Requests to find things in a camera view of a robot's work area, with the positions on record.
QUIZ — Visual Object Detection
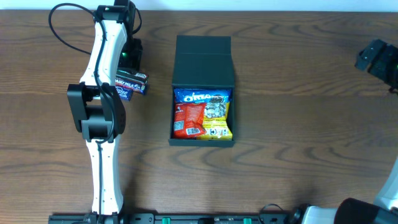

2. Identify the green chocolate bar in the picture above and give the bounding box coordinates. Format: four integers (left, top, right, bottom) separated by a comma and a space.
116, 68, 149, 84

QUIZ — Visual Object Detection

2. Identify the Dairy Milk chocolate bar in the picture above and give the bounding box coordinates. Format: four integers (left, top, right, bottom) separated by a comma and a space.
116, 77, 147, 95

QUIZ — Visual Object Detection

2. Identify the blue Eclipse mints box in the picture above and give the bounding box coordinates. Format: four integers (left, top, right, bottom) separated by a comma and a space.
116, 86, 133, 101

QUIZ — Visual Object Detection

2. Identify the blue wafer snack bar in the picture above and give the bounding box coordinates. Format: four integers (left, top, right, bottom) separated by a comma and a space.
174, 88, 231, 103

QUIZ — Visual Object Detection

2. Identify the red candy bag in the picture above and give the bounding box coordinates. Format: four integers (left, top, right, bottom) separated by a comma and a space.
173, 103, 206, 139

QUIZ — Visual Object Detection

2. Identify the dark green box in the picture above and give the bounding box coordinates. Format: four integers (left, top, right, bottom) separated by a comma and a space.
171, 35, 236, 134

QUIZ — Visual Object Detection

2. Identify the yellow Hacks candy bag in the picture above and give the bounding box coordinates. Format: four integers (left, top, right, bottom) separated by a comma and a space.
197, 102, 233, 141

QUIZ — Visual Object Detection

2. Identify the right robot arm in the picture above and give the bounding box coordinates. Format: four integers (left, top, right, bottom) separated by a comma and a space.
284, 39, 397, 224

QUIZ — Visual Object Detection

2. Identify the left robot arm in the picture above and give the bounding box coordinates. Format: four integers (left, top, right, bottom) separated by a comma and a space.
67, 1, 142, 221

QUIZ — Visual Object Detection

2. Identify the black mounting rail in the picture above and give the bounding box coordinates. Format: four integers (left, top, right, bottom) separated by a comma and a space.
47, 212, 301, 224

